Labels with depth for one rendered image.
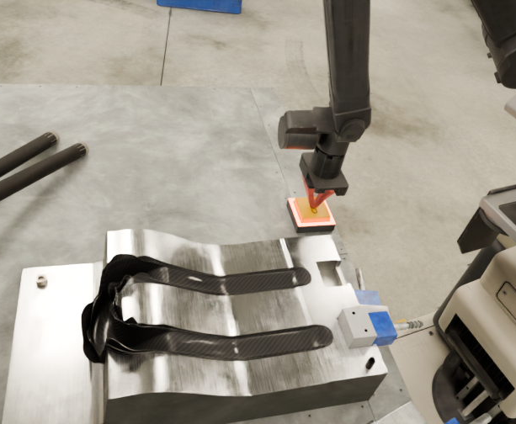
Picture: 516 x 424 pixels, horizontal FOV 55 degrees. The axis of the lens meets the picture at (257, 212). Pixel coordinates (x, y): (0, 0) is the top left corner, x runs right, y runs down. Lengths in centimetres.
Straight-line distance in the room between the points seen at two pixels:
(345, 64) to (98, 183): 56
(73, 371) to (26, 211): 38
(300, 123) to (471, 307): 47
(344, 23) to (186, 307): 43
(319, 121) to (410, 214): 160
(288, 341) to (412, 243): 158
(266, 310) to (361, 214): 157
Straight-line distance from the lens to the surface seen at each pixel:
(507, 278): 98
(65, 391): 71
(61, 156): 105
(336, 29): 66
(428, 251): 226
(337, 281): 84
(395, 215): 235
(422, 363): 155
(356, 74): 73
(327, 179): 91
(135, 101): 128
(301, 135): 83
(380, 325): 76
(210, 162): 110
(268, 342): 73
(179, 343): 67
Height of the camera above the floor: 150
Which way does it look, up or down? 44 degrees down
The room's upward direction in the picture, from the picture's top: 12 degrees clockwise
